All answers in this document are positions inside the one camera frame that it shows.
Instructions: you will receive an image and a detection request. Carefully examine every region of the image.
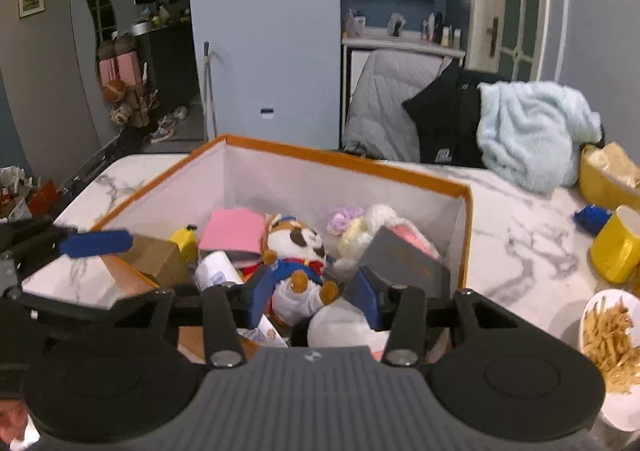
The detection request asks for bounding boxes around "dark grey box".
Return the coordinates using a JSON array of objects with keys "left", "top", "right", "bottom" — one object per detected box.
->
[{"left": 358, "top": 227, "right": 451, "bottom": 298}]

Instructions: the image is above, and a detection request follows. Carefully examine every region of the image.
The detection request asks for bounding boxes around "white round plush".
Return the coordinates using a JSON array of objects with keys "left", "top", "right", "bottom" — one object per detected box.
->
[{"left": 307, "top": 298, "right": 390, "bottom": 361}]

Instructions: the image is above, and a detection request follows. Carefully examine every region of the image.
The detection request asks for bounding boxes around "pink foam pad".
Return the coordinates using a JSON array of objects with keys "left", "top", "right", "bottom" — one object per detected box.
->
[{"left": 198, "top": 208, "right": 266, "bottom": 261}]

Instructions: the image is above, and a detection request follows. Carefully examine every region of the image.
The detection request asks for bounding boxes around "yellow tape measure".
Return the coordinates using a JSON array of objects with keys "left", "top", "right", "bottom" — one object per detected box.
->
[{"left": 169, "top": 225, "right": 198, "bottom": 265}]

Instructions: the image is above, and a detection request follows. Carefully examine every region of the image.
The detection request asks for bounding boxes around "brown cardboard box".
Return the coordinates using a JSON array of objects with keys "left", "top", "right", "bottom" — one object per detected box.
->
[{"left": 117, "top": 234, "right": 192, "bottom": 286}]

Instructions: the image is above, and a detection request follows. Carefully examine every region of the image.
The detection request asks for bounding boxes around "fox plush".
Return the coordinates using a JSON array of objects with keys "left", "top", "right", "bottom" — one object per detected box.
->
[{"left": 260, "top": 214, "right": 340, "bottom": 329}]

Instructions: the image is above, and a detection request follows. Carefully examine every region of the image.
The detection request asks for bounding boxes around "crochet bunny doll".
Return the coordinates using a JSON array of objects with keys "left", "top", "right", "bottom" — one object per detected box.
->
[{"left": 326, "top": 204, "right": 440, "bottom": 271}]

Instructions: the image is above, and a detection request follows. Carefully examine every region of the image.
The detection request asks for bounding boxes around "white paper roll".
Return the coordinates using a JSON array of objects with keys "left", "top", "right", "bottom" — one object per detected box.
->
[{"left": 193, "top": 251, "right": 286, "bottom": 348}]

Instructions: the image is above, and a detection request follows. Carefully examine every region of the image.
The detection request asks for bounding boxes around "orange storage box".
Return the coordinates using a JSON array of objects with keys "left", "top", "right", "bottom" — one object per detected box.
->
[{"left": 96, "top": 136, "right": 473, "bottom": 289}]

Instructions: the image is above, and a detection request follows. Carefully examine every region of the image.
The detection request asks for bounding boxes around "grey padded jacket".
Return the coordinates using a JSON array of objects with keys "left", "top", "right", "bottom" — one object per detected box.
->
[{"left": 343, "top": 69, "right": 440, "bottom": 163}]

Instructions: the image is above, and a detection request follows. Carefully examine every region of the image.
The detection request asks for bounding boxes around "black jacket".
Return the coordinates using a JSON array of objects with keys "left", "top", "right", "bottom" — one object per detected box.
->
[{"left": 402, "top": 62, "right": 506, "bottom": 168}]

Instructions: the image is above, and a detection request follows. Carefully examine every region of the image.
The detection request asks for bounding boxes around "white bowl of fries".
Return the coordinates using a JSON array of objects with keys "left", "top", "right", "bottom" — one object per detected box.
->
[{"left": 578, "top": 289, "right": 639, "bottom": 433}]

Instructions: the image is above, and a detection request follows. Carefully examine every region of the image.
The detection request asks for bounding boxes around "blue cloth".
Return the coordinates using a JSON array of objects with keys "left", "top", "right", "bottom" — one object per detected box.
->
[{"left": 573, "top": 204, "right": 613, "bottom": 237}]

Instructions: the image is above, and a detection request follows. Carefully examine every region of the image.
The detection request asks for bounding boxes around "light blue fleece blanket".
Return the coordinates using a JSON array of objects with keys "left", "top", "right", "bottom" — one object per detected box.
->
[{"left": 476, "top": 82, "right": 604, "bottom": 196}]

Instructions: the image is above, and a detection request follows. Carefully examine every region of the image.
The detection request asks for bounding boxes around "yellow mug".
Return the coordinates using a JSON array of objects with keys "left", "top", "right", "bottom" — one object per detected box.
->
[{"left": 589, "top": 205, "right": 640, "bottom": 284}]

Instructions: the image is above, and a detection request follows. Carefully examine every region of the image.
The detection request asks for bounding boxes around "yellow bowl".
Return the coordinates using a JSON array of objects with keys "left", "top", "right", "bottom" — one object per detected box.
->
[{"left": 578, "top": 145, "right": 639, "bottom": 211}]

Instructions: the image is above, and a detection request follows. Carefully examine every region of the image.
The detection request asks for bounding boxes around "door with glass panes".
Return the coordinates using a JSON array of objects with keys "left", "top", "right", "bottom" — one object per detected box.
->
[{"left": 465, "top": 0, "right": 570, "bottom": 82}]

